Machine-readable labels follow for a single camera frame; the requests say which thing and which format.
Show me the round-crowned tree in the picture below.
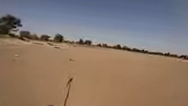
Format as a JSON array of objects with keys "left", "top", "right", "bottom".
[{"left": 0, "top": 13, "right": 24, "bottom": 37}]

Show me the row of trees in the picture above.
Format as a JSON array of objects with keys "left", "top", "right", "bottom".
[{"left": 18, "top": 28, "right": 188, "bottom": 61}]

